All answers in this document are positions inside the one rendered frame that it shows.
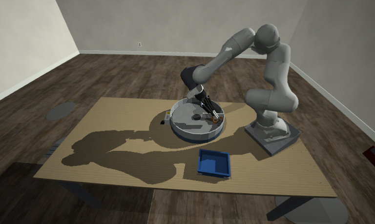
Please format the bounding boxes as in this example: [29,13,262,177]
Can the blue shallow tray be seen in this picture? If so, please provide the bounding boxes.
[197,149,230,180]

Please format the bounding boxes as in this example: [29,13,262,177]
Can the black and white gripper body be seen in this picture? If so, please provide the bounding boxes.
[195,90,207,104]

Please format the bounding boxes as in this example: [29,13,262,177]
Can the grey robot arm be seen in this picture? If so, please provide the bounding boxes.
[180,24,298,143]

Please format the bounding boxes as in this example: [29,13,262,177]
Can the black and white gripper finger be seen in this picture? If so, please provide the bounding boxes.
[206,95,219,117]
[200,99,218,119]

